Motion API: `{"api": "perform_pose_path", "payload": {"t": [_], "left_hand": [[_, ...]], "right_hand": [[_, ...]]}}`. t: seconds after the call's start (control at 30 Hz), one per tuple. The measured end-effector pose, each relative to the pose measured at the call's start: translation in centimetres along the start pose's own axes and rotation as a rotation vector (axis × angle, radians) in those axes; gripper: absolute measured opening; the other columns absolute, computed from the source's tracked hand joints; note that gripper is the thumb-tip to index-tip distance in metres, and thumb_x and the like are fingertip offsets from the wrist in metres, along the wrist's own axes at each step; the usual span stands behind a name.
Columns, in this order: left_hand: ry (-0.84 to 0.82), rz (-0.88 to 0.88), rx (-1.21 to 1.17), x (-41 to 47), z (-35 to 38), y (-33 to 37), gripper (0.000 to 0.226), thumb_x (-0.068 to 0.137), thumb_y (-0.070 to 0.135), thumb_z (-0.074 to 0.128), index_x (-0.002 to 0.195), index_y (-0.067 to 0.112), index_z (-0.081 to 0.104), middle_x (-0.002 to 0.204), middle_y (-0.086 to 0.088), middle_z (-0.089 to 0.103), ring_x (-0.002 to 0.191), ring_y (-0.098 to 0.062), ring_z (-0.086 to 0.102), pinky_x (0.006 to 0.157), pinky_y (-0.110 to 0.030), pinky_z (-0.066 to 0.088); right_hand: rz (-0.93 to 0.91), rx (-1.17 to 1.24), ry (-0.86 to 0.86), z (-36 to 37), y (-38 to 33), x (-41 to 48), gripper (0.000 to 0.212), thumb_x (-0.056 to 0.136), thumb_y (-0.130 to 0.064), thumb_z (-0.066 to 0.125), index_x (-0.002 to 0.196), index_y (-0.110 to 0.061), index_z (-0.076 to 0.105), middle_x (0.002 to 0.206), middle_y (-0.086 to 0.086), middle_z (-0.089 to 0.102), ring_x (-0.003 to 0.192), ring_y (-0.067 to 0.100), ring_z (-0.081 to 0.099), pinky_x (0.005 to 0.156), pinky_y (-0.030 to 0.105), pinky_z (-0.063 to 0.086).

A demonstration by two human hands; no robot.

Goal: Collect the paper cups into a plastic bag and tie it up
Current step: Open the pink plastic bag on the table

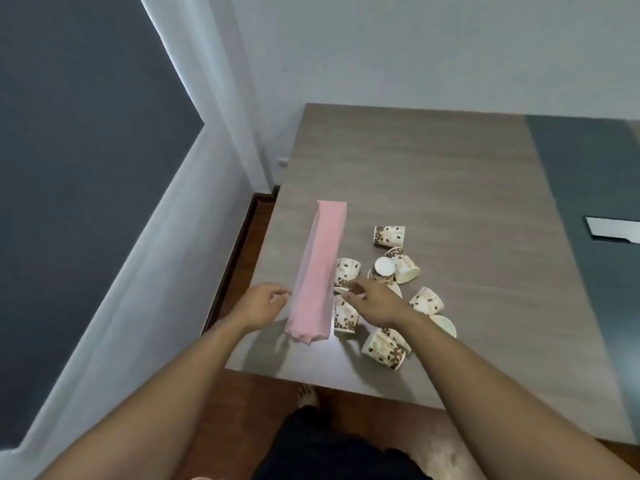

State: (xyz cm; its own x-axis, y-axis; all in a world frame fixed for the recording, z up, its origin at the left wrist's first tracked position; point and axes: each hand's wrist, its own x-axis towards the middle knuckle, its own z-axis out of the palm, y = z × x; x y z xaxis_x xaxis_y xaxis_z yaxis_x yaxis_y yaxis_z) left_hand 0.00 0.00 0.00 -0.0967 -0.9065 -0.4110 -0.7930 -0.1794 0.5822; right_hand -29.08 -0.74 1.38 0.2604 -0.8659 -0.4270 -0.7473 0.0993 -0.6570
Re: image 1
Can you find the person's right hand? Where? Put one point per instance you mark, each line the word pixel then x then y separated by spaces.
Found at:
pixel 382 307

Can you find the person's left hand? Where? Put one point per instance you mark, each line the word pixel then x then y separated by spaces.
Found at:
pixel 260 307

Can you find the pink plastic bag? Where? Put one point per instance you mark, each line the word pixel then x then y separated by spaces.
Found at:
pixel 320 274

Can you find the person's right forearm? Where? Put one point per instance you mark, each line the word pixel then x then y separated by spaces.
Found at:
pixel 500 409

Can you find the person's left forearm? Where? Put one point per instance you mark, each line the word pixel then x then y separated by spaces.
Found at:
pixel 165 409

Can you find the person's left foot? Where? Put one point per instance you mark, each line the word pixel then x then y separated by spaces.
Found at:
pixel 306 397

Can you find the person's black clothes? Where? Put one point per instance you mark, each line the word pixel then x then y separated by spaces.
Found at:
pixel 325 454

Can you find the dark brown wooden baseboard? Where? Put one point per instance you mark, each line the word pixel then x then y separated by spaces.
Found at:
pixel 232 259

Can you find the white wall outlet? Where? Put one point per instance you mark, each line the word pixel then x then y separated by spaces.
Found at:
pixel 282 162

